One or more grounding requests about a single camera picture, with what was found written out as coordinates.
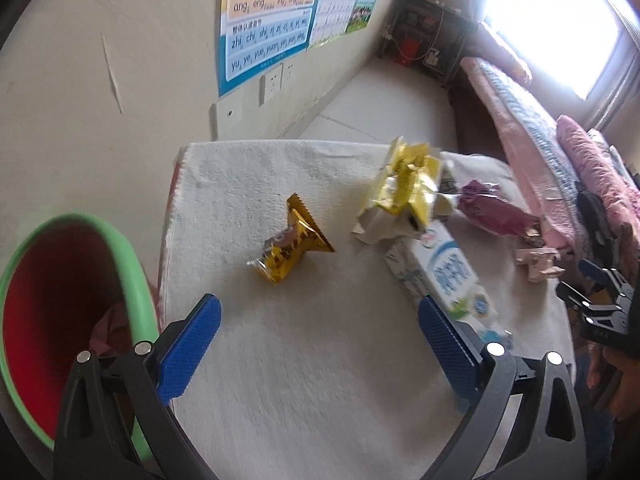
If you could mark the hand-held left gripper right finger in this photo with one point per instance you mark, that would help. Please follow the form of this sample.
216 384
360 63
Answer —
447 350

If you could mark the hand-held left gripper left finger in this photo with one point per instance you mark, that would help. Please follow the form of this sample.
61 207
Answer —
192 345

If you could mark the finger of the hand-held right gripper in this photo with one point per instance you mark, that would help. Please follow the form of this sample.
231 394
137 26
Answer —
582 305
595 270

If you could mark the pink paper scrap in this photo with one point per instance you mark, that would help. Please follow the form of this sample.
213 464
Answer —
537 262

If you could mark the blue white milk carton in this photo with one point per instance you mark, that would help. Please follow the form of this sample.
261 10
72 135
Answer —
445 275

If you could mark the pink foil wrapper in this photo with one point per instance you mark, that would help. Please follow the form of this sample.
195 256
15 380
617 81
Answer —
112 330

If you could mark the purple wrapper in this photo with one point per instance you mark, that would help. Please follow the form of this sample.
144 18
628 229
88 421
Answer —
492 212

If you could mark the small gold snack wrapper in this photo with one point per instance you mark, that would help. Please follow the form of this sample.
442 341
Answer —
292 245

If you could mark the red bin with green rim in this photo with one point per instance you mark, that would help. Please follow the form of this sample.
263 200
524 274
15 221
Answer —
45 310

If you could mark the yellow packet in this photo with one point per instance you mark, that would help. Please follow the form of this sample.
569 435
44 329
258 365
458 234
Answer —
405 185

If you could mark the person's right hand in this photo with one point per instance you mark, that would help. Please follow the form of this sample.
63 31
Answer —
600 367

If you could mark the black clothing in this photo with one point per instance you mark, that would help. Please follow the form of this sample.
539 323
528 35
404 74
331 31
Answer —
592 220

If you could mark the pink duvet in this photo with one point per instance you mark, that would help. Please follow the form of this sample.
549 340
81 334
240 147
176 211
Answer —
585 160

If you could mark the bed with pink bedding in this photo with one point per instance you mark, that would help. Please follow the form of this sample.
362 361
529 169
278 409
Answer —
510 155

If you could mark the bed with plaid quilt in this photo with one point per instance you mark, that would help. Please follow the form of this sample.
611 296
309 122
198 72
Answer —
525 110

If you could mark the bright window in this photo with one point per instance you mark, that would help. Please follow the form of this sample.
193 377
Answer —
550 25

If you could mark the small white item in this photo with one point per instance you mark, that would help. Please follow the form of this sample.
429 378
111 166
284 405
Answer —
431 58

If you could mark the dark shelf rack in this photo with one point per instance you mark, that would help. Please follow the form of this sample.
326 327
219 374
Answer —
450 30

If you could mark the small red container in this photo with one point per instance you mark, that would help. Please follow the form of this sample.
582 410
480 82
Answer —
406 51

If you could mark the white wall plate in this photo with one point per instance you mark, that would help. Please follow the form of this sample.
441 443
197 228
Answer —
227 117

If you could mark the white wall socket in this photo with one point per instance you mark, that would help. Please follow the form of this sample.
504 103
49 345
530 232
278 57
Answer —
270 85
287 77

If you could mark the blue letter wall poster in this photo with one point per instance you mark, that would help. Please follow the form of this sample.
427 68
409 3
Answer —
270 25

